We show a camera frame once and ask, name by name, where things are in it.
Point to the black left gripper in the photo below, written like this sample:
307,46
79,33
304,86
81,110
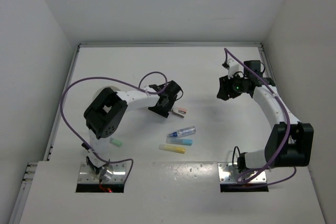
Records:
164,111

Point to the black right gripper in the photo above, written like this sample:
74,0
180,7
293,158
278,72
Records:
225,83

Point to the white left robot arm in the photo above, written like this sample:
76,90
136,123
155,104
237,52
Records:
106,111

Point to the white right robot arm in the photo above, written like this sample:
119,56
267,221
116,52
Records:
290,141

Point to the clear blue-capped glue bottle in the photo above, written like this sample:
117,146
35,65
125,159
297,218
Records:
183,132

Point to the yellow highlighter marker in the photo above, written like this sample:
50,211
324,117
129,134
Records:
171,148

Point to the blue highlighter marker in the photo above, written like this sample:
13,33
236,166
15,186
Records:
179,141

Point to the green highlighter marker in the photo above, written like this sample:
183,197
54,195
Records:
116,142

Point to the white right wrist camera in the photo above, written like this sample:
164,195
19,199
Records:
233,68

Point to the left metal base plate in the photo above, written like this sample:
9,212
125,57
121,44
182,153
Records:
112,174

